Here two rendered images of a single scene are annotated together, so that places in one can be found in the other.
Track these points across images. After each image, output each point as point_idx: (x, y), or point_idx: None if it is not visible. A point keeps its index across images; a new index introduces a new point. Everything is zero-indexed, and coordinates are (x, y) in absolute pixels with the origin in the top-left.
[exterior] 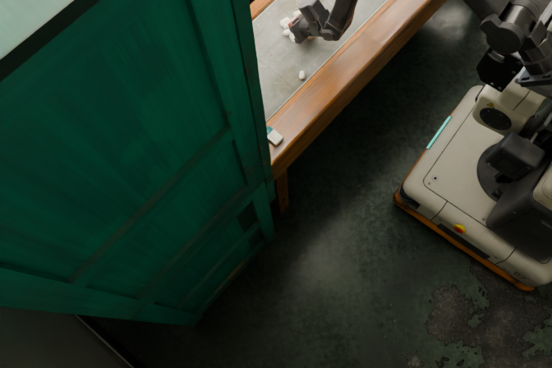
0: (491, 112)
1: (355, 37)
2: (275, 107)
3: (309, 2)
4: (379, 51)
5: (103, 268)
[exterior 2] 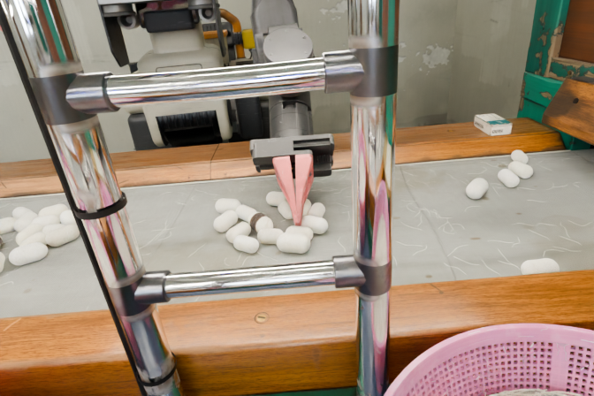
0: (228, 102)
1: (226, 165)
2: (454, 163)
3: (290, 30)
4: (231, 142)
5: None
